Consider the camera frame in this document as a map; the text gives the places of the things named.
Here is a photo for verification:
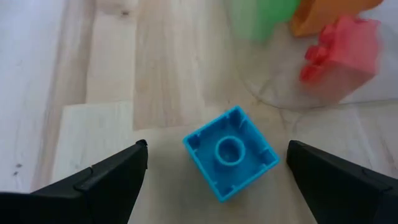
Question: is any small red toy brick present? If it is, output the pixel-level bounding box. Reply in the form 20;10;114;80
299;15;382;96

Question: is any clear plastic bin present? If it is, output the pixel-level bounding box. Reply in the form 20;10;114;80
228;0;398;110

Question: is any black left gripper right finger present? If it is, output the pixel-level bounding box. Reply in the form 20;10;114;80
285;139;398;224

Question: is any small blue toy brick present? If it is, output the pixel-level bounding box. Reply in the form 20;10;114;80
182;105;280;203

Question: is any square green toy brick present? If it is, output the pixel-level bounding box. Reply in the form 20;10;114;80
229;0;301;42

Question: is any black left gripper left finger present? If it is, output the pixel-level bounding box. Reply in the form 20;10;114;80
0;139;149;224

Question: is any large orange toy brick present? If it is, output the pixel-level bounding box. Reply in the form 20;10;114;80
290;0;385;38

